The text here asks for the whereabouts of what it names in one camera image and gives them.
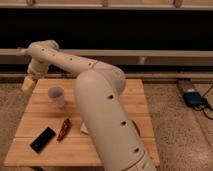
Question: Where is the black eraser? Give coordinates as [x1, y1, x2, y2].
[30, 127, 56, 153]

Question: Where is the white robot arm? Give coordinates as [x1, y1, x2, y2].
[21, 40, 157, 171]

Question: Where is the wooden table board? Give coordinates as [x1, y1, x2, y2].
[4, 79, 160, 167]

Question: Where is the blue power adapter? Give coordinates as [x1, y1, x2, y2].
[183, 92, 205, 107]

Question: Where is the black cable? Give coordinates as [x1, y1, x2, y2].
[194, 83, 213, 120]

